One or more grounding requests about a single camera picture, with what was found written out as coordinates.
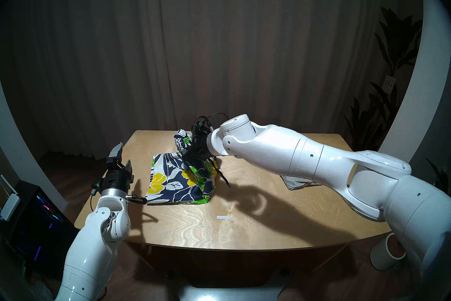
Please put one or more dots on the beige pleated curtain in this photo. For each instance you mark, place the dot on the beige pleated curtain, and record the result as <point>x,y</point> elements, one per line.
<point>176,39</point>

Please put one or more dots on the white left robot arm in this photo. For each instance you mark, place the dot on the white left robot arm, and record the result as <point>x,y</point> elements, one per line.
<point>95,244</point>

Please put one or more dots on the grey jersey shorts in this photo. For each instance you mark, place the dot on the grey jersey shorts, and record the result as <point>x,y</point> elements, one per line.
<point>299,182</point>

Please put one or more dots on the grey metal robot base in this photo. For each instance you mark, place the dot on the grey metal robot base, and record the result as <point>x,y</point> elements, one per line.
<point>229,291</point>

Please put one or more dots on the white cylindrical plant pot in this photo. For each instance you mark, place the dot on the white cylindrical plant pot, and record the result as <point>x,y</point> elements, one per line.
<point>382,256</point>

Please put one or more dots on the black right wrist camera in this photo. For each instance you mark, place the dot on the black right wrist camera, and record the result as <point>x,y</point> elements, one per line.
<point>201,124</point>

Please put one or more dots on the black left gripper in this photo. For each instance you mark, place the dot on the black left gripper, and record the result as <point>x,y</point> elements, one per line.
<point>116,178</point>

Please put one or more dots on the tall dark leafy plant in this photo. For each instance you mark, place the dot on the tall dark leafy plant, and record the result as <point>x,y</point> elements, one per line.
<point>394,43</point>

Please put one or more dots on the black computer tower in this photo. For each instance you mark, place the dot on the black computer tower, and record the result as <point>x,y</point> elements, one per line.
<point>38,233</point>

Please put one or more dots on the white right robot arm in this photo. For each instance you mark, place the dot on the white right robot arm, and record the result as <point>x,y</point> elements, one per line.
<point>334,169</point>

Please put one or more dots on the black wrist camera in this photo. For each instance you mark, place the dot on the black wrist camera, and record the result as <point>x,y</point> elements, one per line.
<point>96,185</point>
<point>201,124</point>

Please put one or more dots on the small dark leafy plant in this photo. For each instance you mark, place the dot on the small dark leafy plant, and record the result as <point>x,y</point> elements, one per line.
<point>440,180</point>

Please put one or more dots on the white paper plant tag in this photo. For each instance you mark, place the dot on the white paper plant tag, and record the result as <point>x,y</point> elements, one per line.
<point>388,84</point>

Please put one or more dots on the white router box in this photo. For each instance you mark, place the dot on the white router box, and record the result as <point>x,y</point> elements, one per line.
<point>10,205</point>

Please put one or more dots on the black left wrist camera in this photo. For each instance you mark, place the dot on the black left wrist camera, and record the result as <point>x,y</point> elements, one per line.
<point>96,185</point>

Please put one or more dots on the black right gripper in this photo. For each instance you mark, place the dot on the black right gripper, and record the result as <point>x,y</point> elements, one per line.
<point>199,148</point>

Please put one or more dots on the navy green floral shorts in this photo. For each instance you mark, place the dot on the navy green floral shorts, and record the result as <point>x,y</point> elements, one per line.
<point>179,180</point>

